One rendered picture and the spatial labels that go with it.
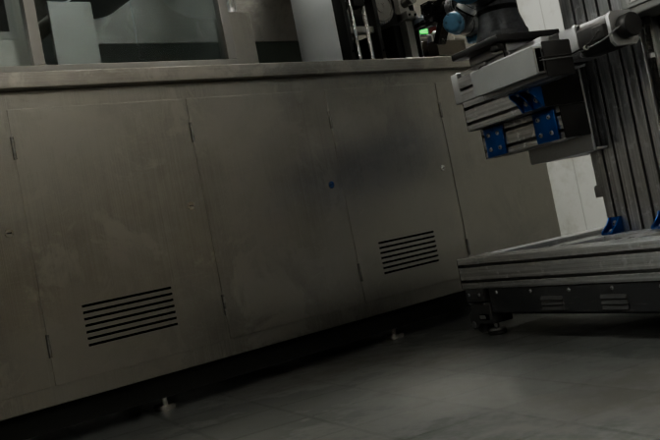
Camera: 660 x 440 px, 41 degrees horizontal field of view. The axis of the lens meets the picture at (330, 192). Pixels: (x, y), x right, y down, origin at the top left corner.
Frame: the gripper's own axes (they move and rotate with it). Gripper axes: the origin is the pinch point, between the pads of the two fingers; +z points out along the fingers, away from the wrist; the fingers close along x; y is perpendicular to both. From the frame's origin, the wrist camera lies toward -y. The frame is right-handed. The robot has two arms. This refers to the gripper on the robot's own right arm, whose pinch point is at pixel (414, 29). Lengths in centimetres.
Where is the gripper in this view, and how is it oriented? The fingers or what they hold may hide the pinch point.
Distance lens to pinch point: 351.6
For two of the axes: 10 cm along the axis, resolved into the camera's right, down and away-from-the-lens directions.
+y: -1.9, -9.8, 0.5
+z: -6.1, 1.6, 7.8
